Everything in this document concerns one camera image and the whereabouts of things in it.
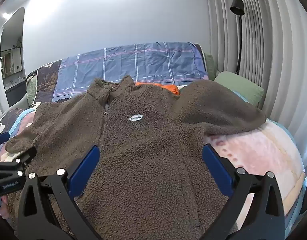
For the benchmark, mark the green pillow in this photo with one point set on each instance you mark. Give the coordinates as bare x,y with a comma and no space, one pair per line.
243,87

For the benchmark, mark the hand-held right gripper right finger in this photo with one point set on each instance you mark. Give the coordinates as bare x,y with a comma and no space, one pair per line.
218,170

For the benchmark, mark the person's left hand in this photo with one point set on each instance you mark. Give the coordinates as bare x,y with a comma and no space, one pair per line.
3,206

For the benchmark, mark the black floor lamp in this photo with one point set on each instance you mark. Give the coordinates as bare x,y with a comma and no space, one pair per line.
237,7

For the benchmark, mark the blue plaid bed sheet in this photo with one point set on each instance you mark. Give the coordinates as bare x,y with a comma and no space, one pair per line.
143,60

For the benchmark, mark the arched doorway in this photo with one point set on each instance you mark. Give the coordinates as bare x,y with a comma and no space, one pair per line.
12,55

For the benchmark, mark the orange puffer jacket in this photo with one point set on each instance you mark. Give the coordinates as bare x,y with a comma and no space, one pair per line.
171,89

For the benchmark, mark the pale green cushion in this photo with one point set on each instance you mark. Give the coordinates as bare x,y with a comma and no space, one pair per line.
209,65
32,90

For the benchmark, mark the brown fleece jacket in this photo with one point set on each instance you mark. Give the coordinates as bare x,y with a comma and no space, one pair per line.
148,155

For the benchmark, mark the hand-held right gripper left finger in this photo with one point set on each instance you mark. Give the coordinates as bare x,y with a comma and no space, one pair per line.
85,168

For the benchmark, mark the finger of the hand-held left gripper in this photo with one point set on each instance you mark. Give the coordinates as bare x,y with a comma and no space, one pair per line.
1,139

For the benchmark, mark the cream pink printed blanket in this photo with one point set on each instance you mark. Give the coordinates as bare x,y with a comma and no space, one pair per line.
256,150

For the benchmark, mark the grey curtain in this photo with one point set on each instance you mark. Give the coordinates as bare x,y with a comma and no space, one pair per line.
268,55

